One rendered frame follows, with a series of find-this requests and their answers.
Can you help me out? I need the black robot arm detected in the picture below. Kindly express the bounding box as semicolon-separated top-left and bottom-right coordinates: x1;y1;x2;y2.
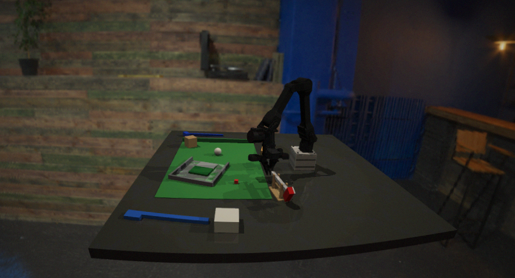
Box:
247;77;318;160

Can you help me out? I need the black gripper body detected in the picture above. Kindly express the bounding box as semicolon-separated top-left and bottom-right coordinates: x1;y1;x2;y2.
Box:
248;142;289;161

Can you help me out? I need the green flat mat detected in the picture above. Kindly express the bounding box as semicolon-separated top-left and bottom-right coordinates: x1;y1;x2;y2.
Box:
155;141;272;200

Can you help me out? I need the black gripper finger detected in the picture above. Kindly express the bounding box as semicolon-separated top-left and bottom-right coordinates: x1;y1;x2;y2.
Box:
269;160;279;170
259;161;268;175

